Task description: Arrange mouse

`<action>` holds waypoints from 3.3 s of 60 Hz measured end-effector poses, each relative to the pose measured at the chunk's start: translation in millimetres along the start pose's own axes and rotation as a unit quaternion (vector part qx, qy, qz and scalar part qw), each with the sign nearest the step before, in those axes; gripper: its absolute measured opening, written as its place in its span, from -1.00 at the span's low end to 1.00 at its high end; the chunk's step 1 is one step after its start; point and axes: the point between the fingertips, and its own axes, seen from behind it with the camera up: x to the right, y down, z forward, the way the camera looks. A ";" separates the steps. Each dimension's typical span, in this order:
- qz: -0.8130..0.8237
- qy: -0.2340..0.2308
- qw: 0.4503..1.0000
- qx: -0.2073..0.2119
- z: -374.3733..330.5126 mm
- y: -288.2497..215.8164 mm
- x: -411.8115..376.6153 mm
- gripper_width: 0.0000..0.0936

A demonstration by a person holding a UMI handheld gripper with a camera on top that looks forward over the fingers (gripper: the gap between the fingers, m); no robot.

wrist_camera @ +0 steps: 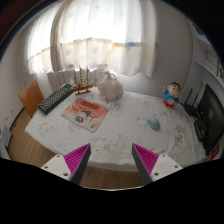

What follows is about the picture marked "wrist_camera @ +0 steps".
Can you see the cartoon boy figurine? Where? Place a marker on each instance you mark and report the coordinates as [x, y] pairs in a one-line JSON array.
[[172, 93]]

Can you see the white sheer curtain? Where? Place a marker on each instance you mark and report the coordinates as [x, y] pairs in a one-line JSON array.
[[119, 35]]

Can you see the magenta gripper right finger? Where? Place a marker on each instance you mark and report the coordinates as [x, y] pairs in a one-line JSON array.
[[151, 166]]

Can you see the white seashell ornament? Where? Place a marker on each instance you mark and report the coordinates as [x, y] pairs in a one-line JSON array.
[[110, 89]]

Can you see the white patterned tablecloth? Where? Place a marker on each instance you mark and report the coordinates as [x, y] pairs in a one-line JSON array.
[[124, 124]]

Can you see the red illustrated mouse pad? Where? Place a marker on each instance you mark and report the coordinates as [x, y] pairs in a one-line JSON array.
[[86, 114]]

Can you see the black monitor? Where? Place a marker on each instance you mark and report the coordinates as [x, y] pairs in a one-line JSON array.
[[209, 126]]

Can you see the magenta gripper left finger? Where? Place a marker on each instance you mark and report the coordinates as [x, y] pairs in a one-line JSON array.
[[70, 167]]

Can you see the black computer keyboard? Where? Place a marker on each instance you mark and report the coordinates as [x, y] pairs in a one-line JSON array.
[[48, 104]]

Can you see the wooden model sailing ship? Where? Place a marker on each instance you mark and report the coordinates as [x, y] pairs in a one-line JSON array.
[[83, 81]]

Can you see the orange wooden chair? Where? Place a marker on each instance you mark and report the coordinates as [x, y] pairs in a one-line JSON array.
[[31, 96]]

